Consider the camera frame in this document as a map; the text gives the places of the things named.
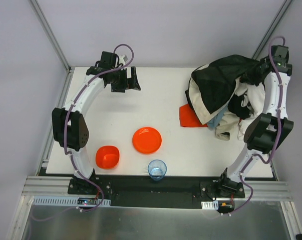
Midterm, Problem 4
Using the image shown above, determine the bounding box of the left aluminium corner post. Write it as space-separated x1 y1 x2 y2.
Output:
28 0 71 73

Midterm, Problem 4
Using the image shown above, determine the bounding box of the aluminium corner post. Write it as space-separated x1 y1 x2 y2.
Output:
28 0 71 73
252 0 294 60

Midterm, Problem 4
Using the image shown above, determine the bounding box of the white cloth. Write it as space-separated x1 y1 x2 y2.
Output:
215 80 265 141

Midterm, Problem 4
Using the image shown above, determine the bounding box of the purple cable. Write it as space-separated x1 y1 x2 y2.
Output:
30 44 134 222
202 36 286 220

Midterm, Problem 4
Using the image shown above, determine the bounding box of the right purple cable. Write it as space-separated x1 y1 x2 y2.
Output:
202 36 286 220

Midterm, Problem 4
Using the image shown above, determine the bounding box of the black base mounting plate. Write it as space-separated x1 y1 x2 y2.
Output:
68 175 245 209

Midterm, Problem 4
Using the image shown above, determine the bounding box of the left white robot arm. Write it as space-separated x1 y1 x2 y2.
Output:
52 51 141 180

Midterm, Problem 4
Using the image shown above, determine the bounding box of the blue transparent cup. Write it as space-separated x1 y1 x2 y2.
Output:
147 159 167 181

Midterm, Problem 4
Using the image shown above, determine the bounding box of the right aluminium corner post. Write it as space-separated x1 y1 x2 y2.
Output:
252 0 294 60

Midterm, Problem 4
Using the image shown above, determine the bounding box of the orange cloth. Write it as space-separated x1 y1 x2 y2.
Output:
179 104 208 128

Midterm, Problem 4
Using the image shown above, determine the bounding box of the light blue cloth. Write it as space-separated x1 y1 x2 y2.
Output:
206 106 228 129

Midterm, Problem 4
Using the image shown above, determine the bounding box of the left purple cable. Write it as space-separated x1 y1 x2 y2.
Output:
30 44 134 222

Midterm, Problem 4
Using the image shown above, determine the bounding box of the orange plate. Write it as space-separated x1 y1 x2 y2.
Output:
132 126 162 155

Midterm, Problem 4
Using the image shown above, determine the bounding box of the black cloth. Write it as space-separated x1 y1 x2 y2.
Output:
228 94 254 120

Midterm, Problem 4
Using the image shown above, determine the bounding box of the orange bowl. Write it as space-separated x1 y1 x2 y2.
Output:
95 145 120 170

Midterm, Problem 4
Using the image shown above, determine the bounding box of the black and cream mesh jacket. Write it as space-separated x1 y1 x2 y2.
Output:
185 54 258 125

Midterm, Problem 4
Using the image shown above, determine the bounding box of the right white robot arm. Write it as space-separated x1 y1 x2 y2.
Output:
211 44 293 198

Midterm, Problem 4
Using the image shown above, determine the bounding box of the aluminium frame rail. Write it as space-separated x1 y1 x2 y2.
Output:
23 175 74 196

